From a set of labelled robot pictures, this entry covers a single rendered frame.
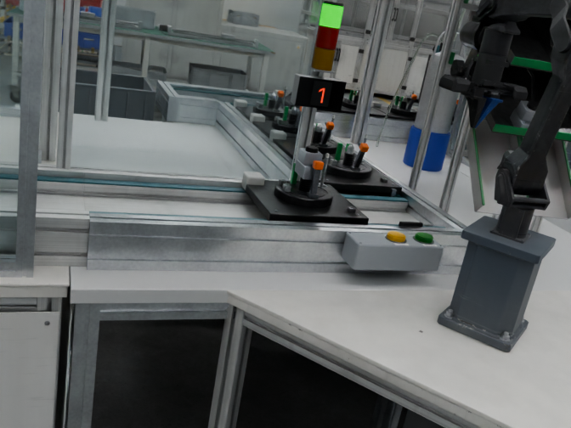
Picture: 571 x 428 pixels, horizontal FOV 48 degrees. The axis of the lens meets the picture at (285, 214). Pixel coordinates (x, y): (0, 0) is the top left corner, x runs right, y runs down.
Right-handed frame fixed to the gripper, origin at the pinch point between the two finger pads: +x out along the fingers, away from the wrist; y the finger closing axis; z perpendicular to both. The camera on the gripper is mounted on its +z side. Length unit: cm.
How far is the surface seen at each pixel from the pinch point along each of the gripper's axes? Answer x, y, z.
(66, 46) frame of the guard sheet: 2, 82, 33
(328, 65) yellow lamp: -2.0, 23.4, 29.0
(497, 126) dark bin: 4.7, -15.5, 11.9
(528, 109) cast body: -0.1, -22.4, 11.0
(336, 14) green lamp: -13.8, 23.6, 29.0
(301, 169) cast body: 20.9, 29.8, 18.3
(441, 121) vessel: 20, -54, 93
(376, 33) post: -6, -37, 127
